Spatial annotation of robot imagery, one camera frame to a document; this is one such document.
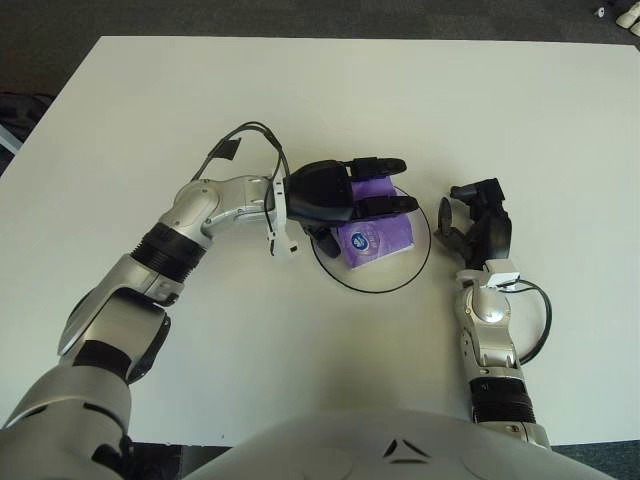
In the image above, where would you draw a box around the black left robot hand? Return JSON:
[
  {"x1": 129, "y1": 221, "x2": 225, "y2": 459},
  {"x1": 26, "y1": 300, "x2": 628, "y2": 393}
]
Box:
[{"x1": 282, "y1": 156, "x2": 420, "y2": 259}]

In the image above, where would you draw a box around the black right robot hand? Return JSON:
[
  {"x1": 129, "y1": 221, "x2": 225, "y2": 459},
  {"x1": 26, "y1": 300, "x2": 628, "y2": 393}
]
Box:
[{"x1": 433, "y1": 177, "x2": 514, "y2": 271}]

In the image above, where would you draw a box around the purple tissue paper pack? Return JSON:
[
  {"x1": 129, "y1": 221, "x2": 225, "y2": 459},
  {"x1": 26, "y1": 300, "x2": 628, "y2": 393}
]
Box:
[{"x1": 334, "y1": 174, "x2": 416, "y2": 270}]

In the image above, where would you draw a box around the white plate with black rim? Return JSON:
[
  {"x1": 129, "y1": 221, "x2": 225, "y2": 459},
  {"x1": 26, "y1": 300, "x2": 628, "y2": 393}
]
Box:
[{"x1": 309, "y1": 187, "x2": 433, "y2": 295}]

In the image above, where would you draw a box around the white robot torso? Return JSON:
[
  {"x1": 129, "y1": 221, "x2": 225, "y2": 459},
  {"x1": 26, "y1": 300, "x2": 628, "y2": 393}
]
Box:
[{"x1": 187, "y1": 407, "x2": 640, "y2": 480}]

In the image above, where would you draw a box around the light grey panel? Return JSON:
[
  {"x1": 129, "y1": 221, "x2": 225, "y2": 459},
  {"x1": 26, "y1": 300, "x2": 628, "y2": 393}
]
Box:
[{"x1": 0, "y1": 124, "x2": 24, "y2": 159}]

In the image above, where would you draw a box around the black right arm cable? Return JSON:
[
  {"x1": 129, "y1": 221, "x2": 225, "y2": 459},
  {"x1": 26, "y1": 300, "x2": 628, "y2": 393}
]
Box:
[{"x1": 499, "y1": 279, "x2": 552, "y2": 364}]

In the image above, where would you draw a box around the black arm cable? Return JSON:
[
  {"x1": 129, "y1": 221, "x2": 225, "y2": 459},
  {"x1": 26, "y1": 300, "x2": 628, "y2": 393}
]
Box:
[
  {"x1": 499, "y1": 279, "x2": 552, "y2": 364},
  {"x1": 192, "y1": 120, "x2": 291, "y2": 241}
]

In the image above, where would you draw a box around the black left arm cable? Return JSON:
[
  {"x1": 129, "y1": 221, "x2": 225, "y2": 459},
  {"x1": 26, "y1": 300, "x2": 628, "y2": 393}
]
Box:
[{"x1": 192, "y1": 120, "x2": 291, "y2": 241}]

